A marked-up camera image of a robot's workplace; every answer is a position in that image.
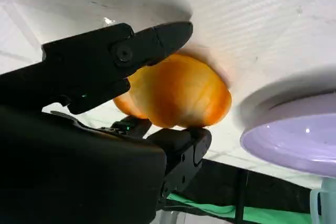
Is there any orange and white bread roll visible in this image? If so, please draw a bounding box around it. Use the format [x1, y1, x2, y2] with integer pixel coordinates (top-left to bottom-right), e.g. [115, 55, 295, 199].
[112, 52, 233, 130]

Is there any green cloth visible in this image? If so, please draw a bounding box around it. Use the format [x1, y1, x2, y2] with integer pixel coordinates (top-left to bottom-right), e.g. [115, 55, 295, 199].
[157, 192, 316, 224]

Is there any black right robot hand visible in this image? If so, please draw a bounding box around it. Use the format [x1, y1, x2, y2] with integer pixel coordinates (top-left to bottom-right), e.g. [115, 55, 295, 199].
[0, 21, 213, 224]

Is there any lilac plate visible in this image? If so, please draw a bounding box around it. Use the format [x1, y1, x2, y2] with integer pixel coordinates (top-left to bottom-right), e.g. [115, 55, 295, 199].
[236, 65, 336, 179]

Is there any black stand pole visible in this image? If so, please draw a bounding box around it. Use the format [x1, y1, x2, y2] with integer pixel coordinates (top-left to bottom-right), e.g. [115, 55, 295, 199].
[235, 168, 249, 224]

